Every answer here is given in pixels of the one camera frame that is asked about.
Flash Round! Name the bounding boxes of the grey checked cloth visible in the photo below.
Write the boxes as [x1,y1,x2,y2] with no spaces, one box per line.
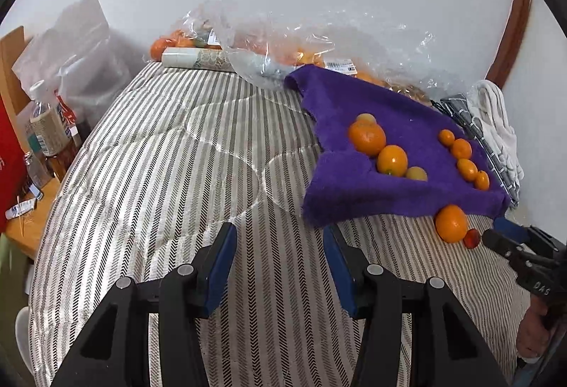
[431,95,520,209]

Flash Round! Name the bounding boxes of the small orange kumquat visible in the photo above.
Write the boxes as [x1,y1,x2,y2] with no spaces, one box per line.
[437,129,455,148]

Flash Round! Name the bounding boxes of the small orange tangerine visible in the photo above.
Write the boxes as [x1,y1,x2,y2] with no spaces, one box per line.
[474,170,490,191]

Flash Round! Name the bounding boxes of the brown wooden door frame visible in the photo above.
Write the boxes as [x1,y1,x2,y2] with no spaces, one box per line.
[486,0,532,89]

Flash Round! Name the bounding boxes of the plastic drink bottle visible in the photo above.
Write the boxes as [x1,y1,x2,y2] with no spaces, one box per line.
[29,79,78,182]

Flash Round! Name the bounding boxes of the white striped towel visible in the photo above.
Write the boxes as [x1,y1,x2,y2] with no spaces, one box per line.
[466,80,524,197]

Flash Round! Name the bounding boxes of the purple towel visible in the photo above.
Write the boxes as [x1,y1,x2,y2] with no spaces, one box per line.
[285,65,510,227]

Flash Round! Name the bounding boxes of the rough mandarin orange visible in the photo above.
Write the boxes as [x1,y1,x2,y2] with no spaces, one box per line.
[347,120,386,158]

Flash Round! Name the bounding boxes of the wooden bedside table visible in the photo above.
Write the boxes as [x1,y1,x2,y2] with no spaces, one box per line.
[5,179,61,260]

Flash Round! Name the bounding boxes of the white plastic bag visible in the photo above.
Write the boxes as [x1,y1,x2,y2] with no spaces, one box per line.
[12,0,132,128]

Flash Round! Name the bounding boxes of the person's right hand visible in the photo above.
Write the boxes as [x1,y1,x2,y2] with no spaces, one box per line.
[516,295,555,359]

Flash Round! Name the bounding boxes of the small oval orange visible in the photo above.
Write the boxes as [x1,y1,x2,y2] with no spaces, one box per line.
[456,159,479,183]

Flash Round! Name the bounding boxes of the large orange with stem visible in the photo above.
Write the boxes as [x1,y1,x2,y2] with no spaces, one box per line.
[434,205,468,243]

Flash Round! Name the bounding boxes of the red paper gift bag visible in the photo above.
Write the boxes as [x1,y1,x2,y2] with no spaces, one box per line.
[0,101,27,232]

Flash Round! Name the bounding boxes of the small mandarin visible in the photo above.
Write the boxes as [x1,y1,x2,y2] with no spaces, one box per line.
[450,139,473,160]

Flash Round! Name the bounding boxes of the green kiwi fruit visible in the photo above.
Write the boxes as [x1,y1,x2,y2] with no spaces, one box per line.
[405,166,429,182]
[355,113,377,124]

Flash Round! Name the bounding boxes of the smooth round orange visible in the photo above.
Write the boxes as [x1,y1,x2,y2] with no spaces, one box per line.
[376,144,409,177]

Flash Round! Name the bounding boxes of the striped quilt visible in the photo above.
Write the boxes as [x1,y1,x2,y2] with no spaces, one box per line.
[27,59,533,387]

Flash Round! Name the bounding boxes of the small red fruit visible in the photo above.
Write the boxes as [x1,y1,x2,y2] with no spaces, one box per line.
[463,229,482,250]

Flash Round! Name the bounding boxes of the clear plastic fruit bags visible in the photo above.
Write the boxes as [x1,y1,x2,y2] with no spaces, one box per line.
[148,0,466,104]

